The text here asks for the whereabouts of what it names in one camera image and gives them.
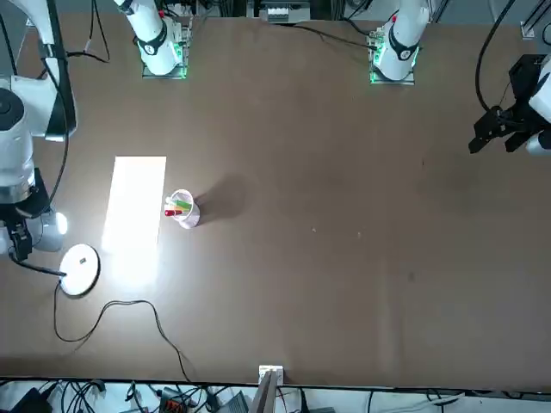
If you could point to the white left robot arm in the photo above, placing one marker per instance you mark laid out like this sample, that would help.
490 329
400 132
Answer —
398 47

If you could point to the black power adapter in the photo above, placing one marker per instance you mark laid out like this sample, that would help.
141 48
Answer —
28 401

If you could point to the green highlighter pen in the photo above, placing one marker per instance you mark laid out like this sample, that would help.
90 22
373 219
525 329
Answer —
183 199

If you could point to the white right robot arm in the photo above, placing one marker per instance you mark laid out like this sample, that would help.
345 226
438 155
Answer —
17 129

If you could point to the white gooseneck desk lamp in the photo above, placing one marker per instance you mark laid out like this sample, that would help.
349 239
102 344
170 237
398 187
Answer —
79 271

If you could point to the grey power strip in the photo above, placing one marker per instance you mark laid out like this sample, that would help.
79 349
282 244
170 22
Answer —
284 10

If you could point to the red marker pen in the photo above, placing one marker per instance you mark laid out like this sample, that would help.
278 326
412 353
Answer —
172 212

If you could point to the white pen cup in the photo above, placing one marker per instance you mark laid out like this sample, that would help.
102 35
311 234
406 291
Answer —
189 220

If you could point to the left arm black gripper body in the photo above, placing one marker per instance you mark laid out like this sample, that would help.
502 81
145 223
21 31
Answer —
523 86

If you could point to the orange black connector block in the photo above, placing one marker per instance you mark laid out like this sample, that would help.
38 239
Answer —
173 401

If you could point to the aluminium frame post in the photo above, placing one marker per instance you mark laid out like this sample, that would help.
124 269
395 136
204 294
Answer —
264 391
534 21

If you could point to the yellow highlighter pen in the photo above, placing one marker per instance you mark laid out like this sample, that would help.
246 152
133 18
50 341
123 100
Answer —
183 206

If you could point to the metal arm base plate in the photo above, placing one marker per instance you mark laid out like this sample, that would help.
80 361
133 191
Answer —
165 75
391 81

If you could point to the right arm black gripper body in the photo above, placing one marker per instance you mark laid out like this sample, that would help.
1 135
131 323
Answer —
36 198

